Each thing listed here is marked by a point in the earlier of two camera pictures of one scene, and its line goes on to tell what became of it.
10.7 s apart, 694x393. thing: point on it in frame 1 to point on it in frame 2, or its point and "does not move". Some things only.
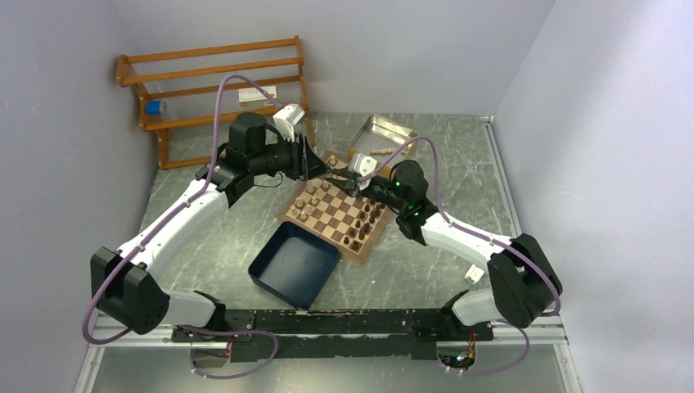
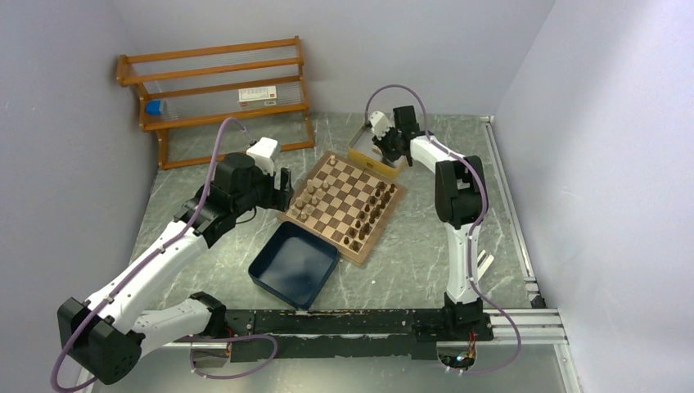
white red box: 254,97 does not move
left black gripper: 304,164 to 275,197
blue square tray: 295,264 does not move
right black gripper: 349,186 to 391,155
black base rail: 307,334 does not move
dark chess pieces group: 362,225 does not move
